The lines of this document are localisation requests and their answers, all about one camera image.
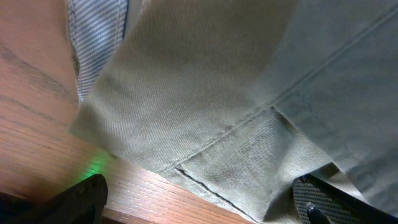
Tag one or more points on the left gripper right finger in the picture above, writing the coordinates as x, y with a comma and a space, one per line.
318, 202

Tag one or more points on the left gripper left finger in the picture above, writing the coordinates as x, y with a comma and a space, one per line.
82, 203

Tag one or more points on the khaki green shorts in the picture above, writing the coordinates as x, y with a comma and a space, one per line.
234, 100

